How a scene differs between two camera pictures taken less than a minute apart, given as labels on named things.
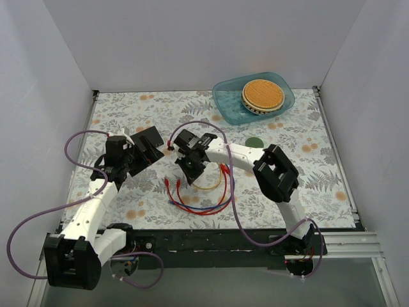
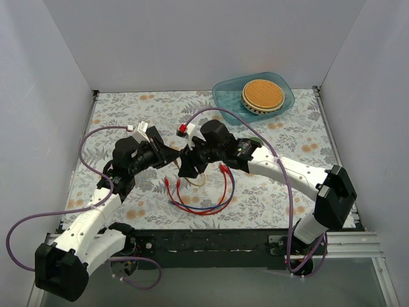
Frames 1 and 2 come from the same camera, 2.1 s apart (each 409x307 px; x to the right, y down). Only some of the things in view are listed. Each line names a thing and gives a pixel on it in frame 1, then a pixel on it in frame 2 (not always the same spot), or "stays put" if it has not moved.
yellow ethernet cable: x=211 y=188 to x=197 y=185
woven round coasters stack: x=262 y=96 stays put
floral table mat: x=221 y=196 stays put
